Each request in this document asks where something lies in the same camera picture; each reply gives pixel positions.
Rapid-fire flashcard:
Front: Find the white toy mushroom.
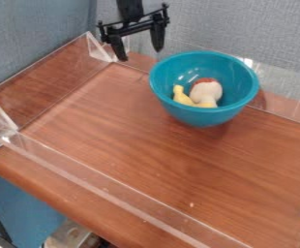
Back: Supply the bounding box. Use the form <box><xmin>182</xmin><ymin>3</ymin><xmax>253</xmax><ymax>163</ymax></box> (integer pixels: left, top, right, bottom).
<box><xmin>189</xmin><ymin>77</ymin><xmax>222</xmax><ymax>108</ymax></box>

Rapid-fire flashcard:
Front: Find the blue plastic bowl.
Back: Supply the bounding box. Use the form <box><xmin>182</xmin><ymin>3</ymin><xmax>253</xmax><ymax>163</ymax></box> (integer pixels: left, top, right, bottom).
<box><xmin>149</xmin><ymin>50</ymin><xmax>260</xmax><ymax>127</ymax></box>

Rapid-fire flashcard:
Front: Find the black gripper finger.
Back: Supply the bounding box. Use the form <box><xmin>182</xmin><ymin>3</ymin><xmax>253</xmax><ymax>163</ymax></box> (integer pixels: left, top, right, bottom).
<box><xmin>149</xmin><ymin>14</ymin><xmax>165</xmax><ymax>52</ymax></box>
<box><xmin>108</xmin><ymin>34</ymin><xmax>128</xmax><ymax>62</ymax></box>

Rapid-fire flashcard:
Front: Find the grey metal bracket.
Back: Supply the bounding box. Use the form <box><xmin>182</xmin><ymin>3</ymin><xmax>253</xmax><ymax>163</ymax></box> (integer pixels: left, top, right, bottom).
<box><xmin>41</xmin><ymin>220</ymin><xmax>100</xmax><ymax>248</ymax></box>

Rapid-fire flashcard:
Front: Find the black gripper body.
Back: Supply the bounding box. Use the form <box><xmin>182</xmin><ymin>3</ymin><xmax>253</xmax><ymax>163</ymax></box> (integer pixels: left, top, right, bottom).
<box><xmin>97</xmin><ymin>0</ymin><xmax>169</xmax><ymax>43</ymax></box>

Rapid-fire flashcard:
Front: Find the yellow toy banana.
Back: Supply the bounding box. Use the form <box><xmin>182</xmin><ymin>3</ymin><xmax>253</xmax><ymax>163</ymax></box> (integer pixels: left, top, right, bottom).
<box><xmin>173</xmin><ymin>85</ymin><xmax>217</xmax><ymax>108</ymax></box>

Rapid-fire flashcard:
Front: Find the clear acrylic barrier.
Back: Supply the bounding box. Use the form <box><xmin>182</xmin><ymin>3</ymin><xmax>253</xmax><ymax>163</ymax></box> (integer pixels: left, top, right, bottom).
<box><xmin>0</xmin><ymin>34</ymin><xmax>300</xmax><ymax>248</ymax></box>

